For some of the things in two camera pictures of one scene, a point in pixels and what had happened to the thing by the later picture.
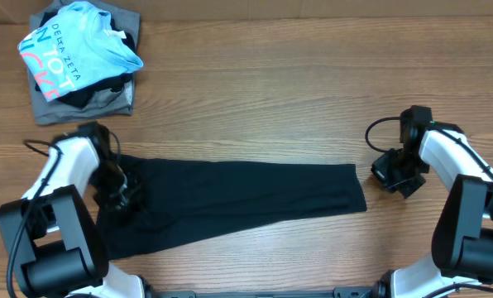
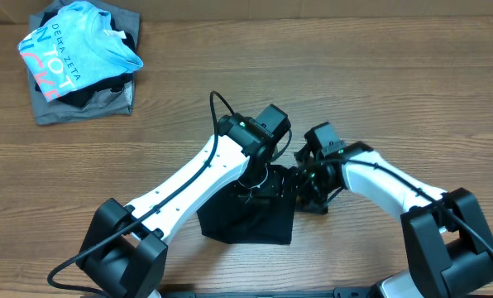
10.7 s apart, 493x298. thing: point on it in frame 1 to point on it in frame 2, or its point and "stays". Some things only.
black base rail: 338,292 stays
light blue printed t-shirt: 75,47 stays
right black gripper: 380,171 to 320,206
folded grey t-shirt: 112,103 stays
